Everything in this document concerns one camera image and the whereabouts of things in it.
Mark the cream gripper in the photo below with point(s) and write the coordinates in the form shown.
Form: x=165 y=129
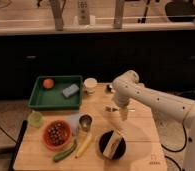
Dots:
x=123 y=112

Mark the silver metal fork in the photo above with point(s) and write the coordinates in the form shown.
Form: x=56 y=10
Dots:
x=113 y=109

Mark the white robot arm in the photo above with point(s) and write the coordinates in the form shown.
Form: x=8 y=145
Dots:
x=127 y=87

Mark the tan cardboard box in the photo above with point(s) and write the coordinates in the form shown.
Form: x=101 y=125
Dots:
x=112 y=145

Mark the small metal cup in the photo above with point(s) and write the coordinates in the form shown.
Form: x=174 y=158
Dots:
x=85 y=122

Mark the white paper cup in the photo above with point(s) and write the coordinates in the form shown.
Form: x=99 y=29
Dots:
x=90 y=85

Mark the clear plastic piece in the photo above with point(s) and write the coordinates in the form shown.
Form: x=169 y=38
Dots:
x=73 y=120

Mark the yellow banana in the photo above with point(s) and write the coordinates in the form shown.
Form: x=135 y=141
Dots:
x=84 y=145

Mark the grey blue sponge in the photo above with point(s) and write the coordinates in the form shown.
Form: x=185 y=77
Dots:
x=71 y=90

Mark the orange bowl with beans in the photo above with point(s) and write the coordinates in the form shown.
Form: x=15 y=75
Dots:
x=56 y=135

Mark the green plastic tray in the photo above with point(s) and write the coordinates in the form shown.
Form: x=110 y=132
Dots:
x=53 y=99

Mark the orange fruit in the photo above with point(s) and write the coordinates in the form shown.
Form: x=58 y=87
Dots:
x=48 y=83

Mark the green cucumber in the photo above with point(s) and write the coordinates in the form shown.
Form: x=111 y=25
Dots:
x=62 y=155

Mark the green plastic cup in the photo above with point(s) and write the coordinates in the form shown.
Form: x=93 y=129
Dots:
x=35 y=119

